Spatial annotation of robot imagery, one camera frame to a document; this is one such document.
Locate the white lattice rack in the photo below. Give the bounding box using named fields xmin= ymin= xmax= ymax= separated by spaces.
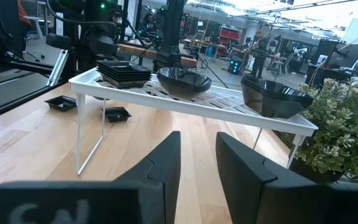
xmin=68 ymin=67 xmax=319 ymax=177

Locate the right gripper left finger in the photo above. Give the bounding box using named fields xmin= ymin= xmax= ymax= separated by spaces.
xmin=0 ymin=130 xmax=182 ymax=224

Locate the white board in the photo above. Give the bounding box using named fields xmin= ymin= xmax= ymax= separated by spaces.
xmin=342 ymin=17 xmax=358 ymax=45

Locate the black pillar stand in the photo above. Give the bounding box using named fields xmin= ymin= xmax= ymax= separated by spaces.
xmin=152 ymin=0 xmax=188 ymax=73

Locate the green potted plant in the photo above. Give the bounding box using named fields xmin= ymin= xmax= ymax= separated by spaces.
xmin=286 ymin=77 xmax=358 ymax=184

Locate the orange cloth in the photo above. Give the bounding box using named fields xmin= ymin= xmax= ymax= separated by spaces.
xmin=17 ymin=0 xmax=33 ymax=28

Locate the black monitor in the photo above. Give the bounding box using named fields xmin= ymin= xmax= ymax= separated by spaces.
xmin=327 ymin=42 xmax=358 ymax=70

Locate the black wavy square plate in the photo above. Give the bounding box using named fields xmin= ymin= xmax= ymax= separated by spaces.
xmin=156 ymin=67 xmax=213 ymax=93

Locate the black deep square bowl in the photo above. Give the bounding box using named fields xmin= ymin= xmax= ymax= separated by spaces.
xmin=240 ymin=75 xmax=314 ymax=105
xmin=242 ymin=91 xmax=307 ymax=119

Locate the black crossbar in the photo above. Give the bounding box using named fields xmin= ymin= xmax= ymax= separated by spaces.
xmin=0 ymin=55 xmax=57 ymax=76

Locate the wooden top workbench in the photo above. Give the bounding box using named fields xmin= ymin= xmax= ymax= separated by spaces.
xmin=117 ymin=42 xmax=198 ymax=68

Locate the red tool cabinet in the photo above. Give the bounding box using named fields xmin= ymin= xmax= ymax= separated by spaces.
xmin=218 ymin=26 xmax=241 ymax=52

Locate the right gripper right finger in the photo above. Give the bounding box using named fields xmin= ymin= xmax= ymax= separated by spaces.
xmin=215 ymin=132 xmax=358 ymax=224

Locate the white chair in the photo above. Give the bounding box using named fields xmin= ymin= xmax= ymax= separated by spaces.
xmin=22 ymin=15 xmax=51 ymax=41

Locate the black speaker with blue lights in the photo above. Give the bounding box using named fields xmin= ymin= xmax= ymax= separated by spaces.
xmin=227 ymin=58 xmax=244 ymax=75

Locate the person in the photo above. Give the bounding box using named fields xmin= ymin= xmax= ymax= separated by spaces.
xmin=250 ymin=30 xmax=272 ymax=78
xmin=141 ymin=12 xmax=158 ymax=34

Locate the silver bracket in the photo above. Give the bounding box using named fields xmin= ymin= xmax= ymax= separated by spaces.
xmin=46 ymin=49 xmax=70 ymax=88

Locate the small black square plate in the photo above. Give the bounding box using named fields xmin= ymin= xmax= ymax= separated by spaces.
xmin=44 ymin=95 xmax=78 ymax=113
xmin=96 ymin=60 xmax=152 ymax=78
xmin=103 ymin=76 xmax=150 ymax=90
xmin=101 ymin=106 xmax=132 ymax=123

